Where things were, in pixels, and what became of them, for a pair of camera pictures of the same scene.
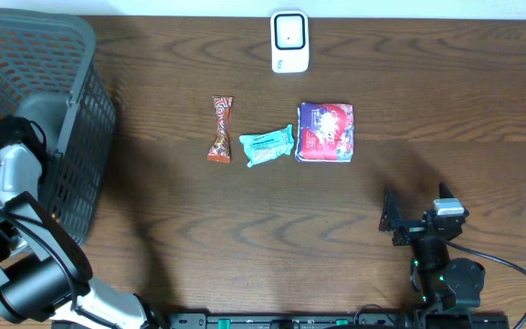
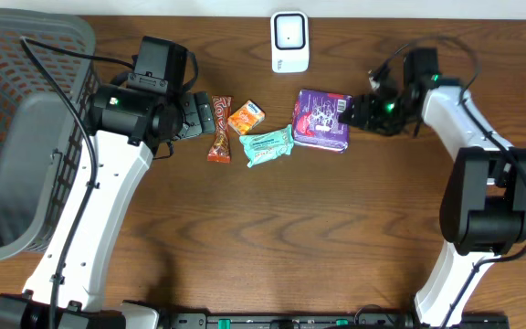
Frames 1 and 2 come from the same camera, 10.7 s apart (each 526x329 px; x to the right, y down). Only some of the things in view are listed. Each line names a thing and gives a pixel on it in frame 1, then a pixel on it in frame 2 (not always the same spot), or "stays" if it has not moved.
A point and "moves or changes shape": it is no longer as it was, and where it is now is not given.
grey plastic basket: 45,66 stays
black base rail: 339,321 stays
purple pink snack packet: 325,132 moves or changes shape
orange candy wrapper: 219,151 stays
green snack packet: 268,145 stays
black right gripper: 417,229 -> 361,113
